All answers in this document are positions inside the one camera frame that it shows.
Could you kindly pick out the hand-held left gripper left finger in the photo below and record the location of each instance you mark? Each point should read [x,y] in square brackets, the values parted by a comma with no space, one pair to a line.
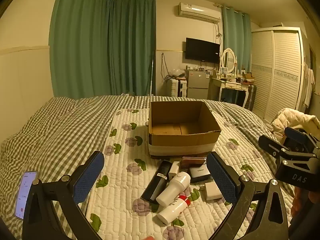
[88,177]

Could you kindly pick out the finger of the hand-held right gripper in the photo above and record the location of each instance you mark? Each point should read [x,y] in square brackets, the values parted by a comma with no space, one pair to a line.
[268,143]
[297,133]

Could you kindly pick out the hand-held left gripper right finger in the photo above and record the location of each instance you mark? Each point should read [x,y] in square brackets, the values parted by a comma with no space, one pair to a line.
[221,180]

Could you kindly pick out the square white box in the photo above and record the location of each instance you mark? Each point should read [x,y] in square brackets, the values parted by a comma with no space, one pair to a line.
[212,191]

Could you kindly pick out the black box white label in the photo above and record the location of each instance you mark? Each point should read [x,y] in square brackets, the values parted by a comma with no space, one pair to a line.
[198,172]

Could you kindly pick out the brown wallet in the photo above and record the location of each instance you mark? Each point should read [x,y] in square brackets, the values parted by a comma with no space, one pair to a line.
[192,162]

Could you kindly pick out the small white box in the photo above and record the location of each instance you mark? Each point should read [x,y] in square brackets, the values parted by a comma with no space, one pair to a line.
[173,171]

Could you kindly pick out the large white bottle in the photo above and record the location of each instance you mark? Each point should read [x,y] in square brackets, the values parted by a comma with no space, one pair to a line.
[172,190]

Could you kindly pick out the brown cardboard box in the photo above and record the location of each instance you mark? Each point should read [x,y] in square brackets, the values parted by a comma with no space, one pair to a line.
[180,140]

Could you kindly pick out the white bottle red cap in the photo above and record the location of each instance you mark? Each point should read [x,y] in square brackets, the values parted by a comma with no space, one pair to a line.
[172,211]

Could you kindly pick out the black remote control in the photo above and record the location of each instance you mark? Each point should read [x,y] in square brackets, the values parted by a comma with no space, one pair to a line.
[157,182]

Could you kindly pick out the person's right hand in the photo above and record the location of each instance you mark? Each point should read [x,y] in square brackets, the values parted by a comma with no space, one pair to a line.
[302,202]

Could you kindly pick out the white cup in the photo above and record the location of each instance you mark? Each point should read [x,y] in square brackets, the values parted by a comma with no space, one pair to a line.
[277,134]

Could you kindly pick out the white puffer jacket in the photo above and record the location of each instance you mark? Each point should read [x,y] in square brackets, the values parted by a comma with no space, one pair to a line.
[292,120]

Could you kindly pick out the floral quilted mat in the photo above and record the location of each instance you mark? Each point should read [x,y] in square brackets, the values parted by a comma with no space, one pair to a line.
[125,205]

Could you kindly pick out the dark suitcase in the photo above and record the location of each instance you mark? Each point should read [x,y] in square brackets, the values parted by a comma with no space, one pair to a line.
[251,97]

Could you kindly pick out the white hanging towel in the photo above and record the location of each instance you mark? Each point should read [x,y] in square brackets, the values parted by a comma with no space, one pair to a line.
[308,80]

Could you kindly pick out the white wardrobe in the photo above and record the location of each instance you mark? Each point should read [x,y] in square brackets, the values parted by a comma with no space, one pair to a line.
[280,75]

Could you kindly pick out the checkered blanket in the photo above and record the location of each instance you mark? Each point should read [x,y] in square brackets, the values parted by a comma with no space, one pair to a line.
[50,130]

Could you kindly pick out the smartphone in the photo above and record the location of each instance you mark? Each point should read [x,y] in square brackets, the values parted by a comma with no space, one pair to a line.
[25,195]

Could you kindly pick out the white dressing table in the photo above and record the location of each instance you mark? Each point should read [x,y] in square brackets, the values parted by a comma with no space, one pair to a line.
[232,86]

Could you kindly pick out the oval vanity mirror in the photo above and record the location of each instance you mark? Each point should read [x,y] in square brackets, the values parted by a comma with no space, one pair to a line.
[228,58]

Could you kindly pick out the silver fridge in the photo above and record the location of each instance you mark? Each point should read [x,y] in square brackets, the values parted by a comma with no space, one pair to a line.
[197,82]

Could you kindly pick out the white suitcase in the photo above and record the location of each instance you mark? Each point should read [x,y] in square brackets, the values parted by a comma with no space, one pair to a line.
[178,87]

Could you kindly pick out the light blue curtain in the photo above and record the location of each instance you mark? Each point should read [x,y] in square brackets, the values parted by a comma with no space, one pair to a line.
[237,35]

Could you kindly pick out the black television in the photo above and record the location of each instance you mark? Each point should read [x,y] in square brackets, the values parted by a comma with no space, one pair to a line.
[202,50]

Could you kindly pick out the clear plastic bag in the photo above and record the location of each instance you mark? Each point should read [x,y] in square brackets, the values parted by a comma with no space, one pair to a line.
[176,72]

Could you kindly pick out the green curtain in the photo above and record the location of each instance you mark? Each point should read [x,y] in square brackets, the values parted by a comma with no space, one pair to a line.
[87,42]

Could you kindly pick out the white air conditioner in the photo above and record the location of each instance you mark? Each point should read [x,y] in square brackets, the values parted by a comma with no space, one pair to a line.
[198,11]

